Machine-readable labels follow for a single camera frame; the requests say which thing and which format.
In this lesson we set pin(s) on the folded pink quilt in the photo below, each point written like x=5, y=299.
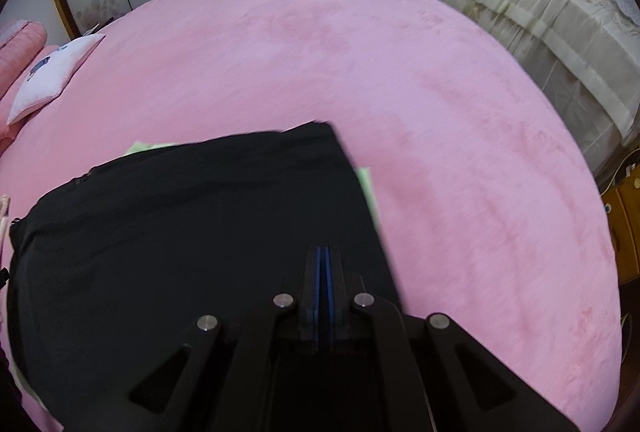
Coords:
x=21, y=43

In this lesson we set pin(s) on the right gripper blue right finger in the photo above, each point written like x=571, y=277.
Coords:
x=335, y=292

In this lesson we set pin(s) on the beige lace furniture cover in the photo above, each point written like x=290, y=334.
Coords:
x=584, y=56

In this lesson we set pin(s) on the pink plush bed cover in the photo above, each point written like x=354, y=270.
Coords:
x=487, y=208

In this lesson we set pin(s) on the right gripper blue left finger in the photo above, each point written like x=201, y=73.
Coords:
x=309, y=302

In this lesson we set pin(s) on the white square pillow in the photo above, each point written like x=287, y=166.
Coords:
x=48, y=78

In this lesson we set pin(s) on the green and black hooded jacket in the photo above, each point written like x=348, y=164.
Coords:
x=110, y=268

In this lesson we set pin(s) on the folded white blanket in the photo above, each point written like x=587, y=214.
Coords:
x=5, y=202

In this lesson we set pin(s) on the wooden drawer cabinet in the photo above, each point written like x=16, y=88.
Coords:
x=621, y=203

